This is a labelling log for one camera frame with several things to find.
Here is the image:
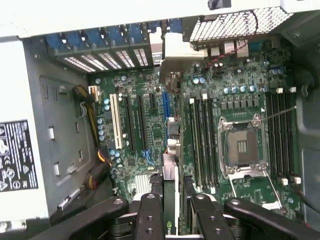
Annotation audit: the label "silver chipset heatsink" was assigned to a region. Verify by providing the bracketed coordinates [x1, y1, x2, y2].
[134, 173, 161, 195]

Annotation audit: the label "metal socket cover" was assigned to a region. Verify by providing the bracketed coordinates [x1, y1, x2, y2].
[226, 164, 287, 213]

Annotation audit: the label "black RAM slot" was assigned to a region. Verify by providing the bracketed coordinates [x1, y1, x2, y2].
[208, 98, 221, 189]
[275, 87, 289, 186]
[265, 91, 280, 177]
[201, 93, 215, 189]
[289, 86, 302, 185]
[282, 91, 295, 179]
[196, 98, 209, 189]

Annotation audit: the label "installed RAM stick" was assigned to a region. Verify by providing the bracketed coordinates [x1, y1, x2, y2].
[188, 97, 203, 189]

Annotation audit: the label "CPU socket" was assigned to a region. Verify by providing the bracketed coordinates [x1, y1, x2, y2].
[216, 113, 270, 179]

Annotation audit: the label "long black expansion slot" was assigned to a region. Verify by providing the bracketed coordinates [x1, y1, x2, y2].
[124, 95, 137, 153]
[135, 94, 149, 152]

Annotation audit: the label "white expansion slot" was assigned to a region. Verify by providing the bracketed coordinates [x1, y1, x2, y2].
[109, 92, 124, 151]

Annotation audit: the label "blue expansion slot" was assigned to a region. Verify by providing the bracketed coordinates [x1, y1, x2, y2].
[161, 91, 169, 122]

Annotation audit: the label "short black expansion slot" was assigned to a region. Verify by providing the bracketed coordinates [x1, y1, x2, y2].
[148, 92, 158, 112]

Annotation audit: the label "white power connector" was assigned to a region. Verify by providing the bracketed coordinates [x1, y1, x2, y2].
[88, 85, 101, 104]

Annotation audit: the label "green motherboard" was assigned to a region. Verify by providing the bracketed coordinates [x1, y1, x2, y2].
[87, 37, 305, 221]

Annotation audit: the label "perforated metal slot cover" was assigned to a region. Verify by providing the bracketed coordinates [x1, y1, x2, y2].
[91, 42, 123, 70]
[53, 47, 94, 74]
[72, 44, 109, 72]
[110, 41, 137, 69]
[129, 39, 153, 68]

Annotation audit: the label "metal rear port block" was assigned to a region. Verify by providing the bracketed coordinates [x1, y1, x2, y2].
[209, 39, 250, 58]

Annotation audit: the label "grey power supply unit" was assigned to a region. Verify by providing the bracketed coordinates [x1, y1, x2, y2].
[0, 37, 99, 222]

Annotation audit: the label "open grey PC case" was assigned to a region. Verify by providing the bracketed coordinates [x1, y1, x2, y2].
[0, 0, 320, 240]

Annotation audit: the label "black and yellow power cables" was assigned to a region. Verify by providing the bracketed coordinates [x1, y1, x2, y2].
[71, 84, 114, 191]

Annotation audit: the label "thin wire locking lever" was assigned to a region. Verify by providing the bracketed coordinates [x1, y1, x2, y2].
[261, 105, 298, 122]

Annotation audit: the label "red and black fan wire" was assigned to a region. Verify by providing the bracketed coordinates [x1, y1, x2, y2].
[203, 9, 259, 68]

